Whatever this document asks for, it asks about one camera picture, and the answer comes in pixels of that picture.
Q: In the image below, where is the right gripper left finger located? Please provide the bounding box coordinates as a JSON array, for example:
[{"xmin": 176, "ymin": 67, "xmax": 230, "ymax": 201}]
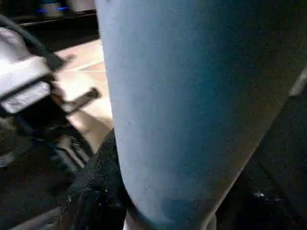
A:
[{"xmin": 54, "ymin": 130, "xmax": 135, "ymax": 230}]

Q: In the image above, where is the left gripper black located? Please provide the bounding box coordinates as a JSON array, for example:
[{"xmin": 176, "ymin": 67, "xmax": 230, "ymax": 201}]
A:
[{"xmin": 0, "ymin": 87, "xmax": 101, "ymax": 173}]

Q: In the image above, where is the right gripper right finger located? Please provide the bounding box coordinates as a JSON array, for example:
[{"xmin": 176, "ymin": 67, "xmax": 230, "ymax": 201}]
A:
[{"xmin": 214, "ymin": 153, "xmax": 307, "ymax": 230}]

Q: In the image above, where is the white plastic table leg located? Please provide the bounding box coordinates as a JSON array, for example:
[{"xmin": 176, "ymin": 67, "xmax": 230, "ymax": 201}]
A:
[{"xmin": 94, "ymin": 0, "xmax": 307, "ymax": 230}]

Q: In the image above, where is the black work surface mat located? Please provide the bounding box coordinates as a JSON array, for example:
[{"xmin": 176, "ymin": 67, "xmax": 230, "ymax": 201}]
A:
[{"xmin": 0, "ymin": 91, "xmax": 307, "ymax": 230}]

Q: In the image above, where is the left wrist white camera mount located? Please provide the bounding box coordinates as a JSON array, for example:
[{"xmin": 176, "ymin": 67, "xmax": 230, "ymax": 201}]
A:
[{"xmin": 0, "ymin": 25, "xmax": 53, "ymax": 115}]

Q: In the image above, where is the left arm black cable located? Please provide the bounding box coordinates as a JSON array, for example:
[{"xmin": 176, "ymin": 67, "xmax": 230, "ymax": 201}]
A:
[{"xmin": 0, "ymin": 13, "xmax": 75, "ymax": 70}]

